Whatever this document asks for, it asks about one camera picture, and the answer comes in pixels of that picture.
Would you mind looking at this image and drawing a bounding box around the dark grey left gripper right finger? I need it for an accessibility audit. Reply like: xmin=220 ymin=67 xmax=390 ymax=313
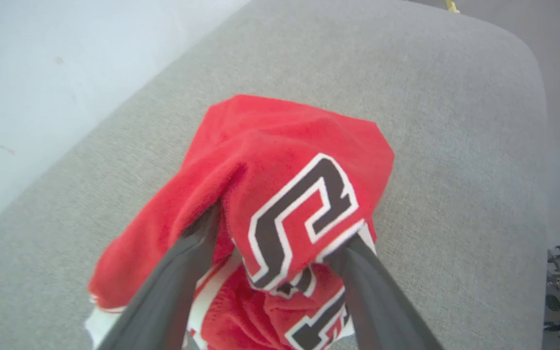
xmin=328 ymin=237 xmax=445 ymax=350

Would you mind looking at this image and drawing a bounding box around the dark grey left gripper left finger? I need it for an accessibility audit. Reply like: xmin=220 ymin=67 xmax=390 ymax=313
xmin=96 ymin=203 xmax=223 ymax=350

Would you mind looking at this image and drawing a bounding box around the red jersey with white trim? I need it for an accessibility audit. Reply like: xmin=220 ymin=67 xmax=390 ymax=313
xmin=85 ymin=94 xmax=395 ymax=350

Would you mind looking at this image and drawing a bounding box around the grey fabric sofa cushion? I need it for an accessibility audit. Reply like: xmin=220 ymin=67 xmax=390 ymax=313
xmin=0 ymin=0 xmax=550 ymax=350

